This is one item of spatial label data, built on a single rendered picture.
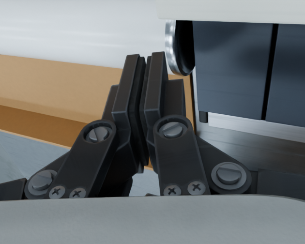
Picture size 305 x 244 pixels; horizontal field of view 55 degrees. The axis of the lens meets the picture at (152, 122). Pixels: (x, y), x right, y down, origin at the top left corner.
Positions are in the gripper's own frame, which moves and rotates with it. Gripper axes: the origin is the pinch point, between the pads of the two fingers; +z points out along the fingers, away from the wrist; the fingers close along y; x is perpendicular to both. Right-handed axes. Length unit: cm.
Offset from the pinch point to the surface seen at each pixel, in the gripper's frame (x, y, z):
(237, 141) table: -11.3, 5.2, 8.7
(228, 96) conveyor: -2.7, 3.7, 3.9
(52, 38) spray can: 0.3, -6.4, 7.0
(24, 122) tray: -12.6, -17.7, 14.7
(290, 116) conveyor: -3.5, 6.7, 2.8
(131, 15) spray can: 1.6, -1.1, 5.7
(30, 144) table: -20.2, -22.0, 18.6
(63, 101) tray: -10.0, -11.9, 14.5
